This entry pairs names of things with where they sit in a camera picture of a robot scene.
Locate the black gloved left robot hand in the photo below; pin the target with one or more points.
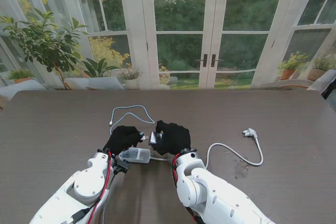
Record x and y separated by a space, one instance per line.
123 137

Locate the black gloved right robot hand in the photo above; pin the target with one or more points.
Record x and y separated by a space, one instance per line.
176 138

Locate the grey USB charger adapter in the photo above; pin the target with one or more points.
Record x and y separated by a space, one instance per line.
155 138

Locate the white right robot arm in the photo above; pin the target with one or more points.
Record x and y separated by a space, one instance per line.
207 190

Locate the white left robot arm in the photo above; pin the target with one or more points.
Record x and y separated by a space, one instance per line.
86 182

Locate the small plant in white pot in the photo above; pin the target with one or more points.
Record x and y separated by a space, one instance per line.
130 76

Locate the white rectangular planter box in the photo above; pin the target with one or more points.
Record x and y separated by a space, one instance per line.
94 83

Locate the broad-leaf green plant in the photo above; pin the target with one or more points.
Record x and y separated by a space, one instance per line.
98 68

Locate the pale grey sofa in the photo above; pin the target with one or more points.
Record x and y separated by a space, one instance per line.
23 85

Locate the white glazed door leaf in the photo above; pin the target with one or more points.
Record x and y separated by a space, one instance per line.
149 24
218 24

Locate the small plant in terracotta pot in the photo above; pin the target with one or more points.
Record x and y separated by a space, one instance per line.
19 74

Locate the tall leafy potted tree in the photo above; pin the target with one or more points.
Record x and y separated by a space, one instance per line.
44 43

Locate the yellow flowering plant terracotta pot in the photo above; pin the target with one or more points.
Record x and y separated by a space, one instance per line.
288 73

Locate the green plant in tan pot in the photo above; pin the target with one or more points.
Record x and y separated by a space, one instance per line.
316 74

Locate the white armchair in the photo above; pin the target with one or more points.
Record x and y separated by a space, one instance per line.
324 77

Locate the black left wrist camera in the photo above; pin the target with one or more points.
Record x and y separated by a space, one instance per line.
122 167

